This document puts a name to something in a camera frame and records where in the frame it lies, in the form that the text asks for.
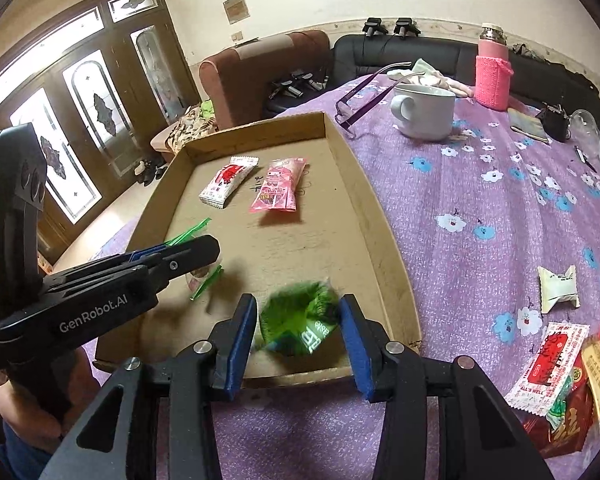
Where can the small black pot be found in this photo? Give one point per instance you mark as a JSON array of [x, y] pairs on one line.
[[555, 122]]

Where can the person's left hand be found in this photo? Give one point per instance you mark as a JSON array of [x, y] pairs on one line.
[[22, 410]]

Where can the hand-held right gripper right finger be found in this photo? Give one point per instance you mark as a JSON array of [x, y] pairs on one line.
[[355, 350]]

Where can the shallow cardboard box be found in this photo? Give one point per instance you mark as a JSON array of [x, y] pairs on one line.
[[280, 240]]

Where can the black and white pen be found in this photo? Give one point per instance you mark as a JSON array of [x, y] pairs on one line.
[[585, 158]]

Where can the white mug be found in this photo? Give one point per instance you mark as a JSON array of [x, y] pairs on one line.
[[425, 115]]

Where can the wall switch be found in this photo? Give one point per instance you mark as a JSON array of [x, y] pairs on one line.
[[237, 36]]

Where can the brown armchair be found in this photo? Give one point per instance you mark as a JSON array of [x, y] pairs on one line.
[[235, 90]]

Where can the thermos with pink knitted sleeve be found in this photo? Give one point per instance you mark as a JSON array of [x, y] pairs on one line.
[[492, 80]]

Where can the paper wall notice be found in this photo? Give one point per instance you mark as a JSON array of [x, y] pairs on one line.
[[236, 8]]

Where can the spare black gripper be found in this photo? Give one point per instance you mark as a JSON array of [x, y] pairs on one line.
[[374, 27], [310, 81], [407, 27], [286, 90]]

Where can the cream snack packet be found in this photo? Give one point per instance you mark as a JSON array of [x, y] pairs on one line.
[[557, 287]]

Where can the pink snack packet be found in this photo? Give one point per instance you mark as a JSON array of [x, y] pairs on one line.
[[275, 187]]

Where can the clear candy with green ends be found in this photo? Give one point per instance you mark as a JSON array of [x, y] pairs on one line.
[[206, 281]]

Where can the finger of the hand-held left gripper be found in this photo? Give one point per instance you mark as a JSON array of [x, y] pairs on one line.
[[190, 255], [145, 254]]

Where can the green snack packet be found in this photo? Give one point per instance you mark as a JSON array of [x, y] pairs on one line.
[[300, 315], [559, 407]]

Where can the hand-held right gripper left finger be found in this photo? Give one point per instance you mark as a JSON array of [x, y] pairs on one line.
[[242, 345]]

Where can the grey green wallet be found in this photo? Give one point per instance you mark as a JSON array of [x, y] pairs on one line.
[[527, 127]]

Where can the large red snack packet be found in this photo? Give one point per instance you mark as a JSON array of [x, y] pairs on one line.
[[572, 425]]

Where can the red and white snack packet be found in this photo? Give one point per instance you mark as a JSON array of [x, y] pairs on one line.
[[547, 367], [225, 180]]

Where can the clear plastic cup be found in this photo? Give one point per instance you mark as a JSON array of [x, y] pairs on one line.
[[587, 130]]

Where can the purple eyeglasses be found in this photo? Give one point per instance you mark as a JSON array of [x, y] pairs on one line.
[[344, 110]]

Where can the purple floral tablecloth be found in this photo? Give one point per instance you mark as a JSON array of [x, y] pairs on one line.
[[455, 260]]

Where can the person's blue jeans leg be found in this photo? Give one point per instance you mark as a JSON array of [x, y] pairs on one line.
[[25, 460]]

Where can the black leather sofa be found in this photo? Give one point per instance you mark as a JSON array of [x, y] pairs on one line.
[[370, 55]]

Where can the floral patterned cloth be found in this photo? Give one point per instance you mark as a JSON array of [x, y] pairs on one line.
[[190, 127]]

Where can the wooden door with glass panes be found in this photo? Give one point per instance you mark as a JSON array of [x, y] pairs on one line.
[[172, 15]]

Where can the white crumpled cloth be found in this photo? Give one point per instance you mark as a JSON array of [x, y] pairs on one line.
[[445, 82]]

